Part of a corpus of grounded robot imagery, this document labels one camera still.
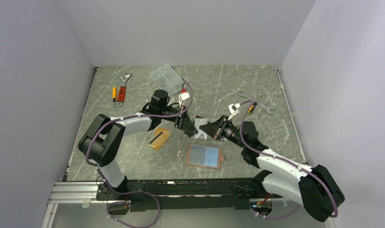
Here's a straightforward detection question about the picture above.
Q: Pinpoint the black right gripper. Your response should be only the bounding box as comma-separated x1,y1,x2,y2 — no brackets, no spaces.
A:
199,115,247,149

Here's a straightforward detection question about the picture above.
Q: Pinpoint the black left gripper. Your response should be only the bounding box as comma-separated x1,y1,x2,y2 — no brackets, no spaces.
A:
160,105,198,134

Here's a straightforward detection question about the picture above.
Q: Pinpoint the silver VIP card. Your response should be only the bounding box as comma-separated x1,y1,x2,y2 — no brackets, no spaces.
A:
194,117,209,140

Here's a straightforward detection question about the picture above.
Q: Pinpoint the tan leather card holder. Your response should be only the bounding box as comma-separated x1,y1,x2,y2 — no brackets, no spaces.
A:
186,144,222,169

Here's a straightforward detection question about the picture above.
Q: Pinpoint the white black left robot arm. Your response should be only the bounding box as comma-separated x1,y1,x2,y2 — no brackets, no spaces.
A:
78,90,198,200

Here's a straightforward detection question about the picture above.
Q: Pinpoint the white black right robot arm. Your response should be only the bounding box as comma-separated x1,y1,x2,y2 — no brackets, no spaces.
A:
199,115,345,222

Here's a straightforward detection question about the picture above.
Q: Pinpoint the yellow black screwdriver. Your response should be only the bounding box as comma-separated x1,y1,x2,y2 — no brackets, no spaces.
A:
247,102,257,114

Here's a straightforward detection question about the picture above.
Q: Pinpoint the clear plastic screw box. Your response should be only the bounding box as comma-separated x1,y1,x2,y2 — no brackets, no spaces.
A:
149,65,184,95

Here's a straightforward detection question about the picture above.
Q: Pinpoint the silver open end wrench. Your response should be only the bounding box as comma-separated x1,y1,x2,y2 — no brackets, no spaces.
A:
238,90,275,115

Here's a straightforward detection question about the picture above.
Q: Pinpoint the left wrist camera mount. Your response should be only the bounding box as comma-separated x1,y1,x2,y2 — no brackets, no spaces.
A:
178,89,191,105

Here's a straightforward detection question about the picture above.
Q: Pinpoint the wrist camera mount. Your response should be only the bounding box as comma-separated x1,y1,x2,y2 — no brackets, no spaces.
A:
178,89,191,105
227,103,241,121

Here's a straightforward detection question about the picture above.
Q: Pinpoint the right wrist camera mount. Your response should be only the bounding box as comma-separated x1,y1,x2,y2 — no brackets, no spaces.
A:
227,103,241,121

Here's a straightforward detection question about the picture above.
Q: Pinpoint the red handled adjustable wrench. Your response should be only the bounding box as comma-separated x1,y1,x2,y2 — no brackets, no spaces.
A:
116,73,131,107

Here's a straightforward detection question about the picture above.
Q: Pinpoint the small yellow handled screwdriver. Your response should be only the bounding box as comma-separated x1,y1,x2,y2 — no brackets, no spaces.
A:
112,87,117,108

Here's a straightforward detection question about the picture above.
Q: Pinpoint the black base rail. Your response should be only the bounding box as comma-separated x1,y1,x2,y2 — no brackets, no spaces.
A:
96,178,280,212

